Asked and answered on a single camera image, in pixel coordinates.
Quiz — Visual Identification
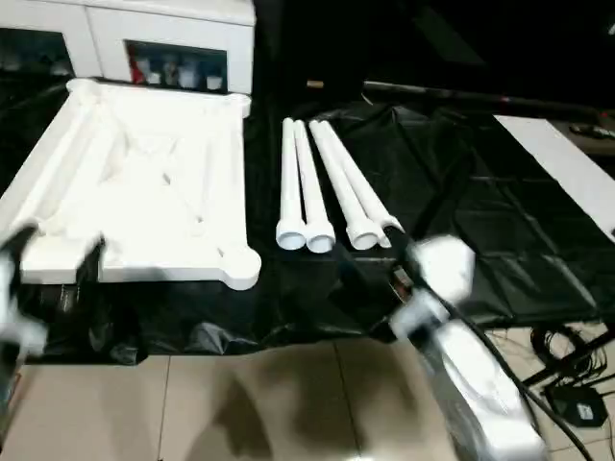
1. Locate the white flat board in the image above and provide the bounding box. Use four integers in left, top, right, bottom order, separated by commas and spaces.
493, 113, 615, 244

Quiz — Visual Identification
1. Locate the black cable bundle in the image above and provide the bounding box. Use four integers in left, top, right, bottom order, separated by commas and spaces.
530, 321, 611, 376

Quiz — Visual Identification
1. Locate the white plastic table leg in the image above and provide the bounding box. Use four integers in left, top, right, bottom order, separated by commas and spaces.
275, 117, 308, 252
293, 119, 336, 254
307, 119, 383, 251
319, 119, 406, 250

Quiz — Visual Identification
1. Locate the white sideboard cabinet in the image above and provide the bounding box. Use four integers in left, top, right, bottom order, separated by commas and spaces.
0, 0, 256, 95

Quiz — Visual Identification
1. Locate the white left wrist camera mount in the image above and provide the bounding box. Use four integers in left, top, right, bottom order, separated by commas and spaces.
0, 263, 49, 347

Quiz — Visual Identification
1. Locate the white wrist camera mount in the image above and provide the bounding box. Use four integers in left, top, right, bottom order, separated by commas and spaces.
0, 263, 49, 347
407, 234, 477, 302

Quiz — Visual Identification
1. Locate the black metal rod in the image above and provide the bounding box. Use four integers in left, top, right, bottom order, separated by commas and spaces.
363, 80, 615, 116

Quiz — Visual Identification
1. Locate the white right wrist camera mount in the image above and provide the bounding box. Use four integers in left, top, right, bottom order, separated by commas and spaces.
407, 234, 477, 302

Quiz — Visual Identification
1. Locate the black plastic mat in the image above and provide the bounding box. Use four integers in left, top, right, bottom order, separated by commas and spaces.
0, 71, 615, 356

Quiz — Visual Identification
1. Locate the black stand leg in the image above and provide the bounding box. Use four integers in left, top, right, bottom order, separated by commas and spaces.
523, 330, 615, 385

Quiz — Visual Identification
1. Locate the white plastic table top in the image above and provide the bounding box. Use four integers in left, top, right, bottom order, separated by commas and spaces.
0, 78, 263, 292

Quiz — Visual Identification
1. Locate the black power adapter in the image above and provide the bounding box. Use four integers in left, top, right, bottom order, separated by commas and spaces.
547, 388, 606, 426

